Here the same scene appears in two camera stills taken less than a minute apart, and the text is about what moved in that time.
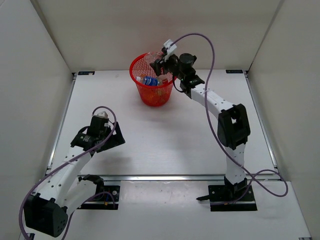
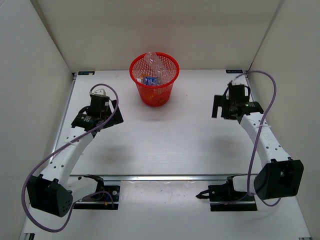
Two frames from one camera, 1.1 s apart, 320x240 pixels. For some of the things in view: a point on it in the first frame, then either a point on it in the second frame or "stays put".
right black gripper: x=166 y=64 to x=220 y=101
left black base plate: x=107 y=199 stays put
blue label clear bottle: x=148 y=80 stays put
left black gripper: x=115 y=139 to x=116 y=118
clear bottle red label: x=164 y=79 to x=144 y=75
